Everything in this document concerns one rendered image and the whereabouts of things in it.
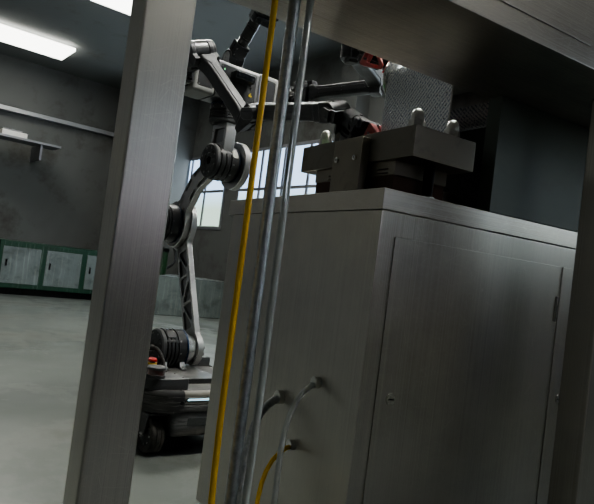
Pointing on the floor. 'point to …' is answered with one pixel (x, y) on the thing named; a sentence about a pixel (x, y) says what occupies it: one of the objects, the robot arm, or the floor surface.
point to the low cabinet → (33, 268)
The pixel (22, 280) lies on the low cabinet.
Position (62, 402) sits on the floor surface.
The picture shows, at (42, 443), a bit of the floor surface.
